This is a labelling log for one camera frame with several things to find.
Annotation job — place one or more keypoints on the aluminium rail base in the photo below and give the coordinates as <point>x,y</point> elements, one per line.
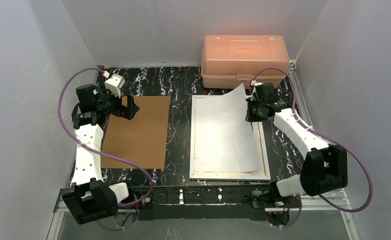
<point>213,202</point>

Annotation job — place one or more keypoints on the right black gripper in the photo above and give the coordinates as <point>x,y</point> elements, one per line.
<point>251,112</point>

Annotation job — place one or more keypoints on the sunset landscape photo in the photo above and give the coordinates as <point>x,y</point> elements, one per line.
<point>224,140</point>

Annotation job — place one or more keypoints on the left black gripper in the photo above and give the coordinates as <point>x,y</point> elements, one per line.
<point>123,105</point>

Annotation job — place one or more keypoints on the white picture frame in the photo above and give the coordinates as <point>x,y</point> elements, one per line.
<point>263,175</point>

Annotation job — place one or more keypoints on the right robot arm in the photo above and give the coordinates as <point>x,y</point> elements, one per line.
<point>325,166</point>

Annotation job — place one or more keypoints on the white mat board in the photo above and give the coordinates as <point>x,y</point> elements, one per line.
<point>223,149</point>

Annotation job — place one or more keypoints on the pink plastic storage box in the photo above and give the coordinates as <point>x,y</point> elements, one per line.
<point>230,60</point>

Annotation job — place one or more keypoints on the brown backing board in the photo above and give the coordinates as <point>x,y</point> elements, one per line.
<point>143,139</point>

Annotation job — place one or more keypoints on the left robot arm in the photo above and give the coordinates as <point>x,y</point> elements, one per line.
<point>89,198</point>

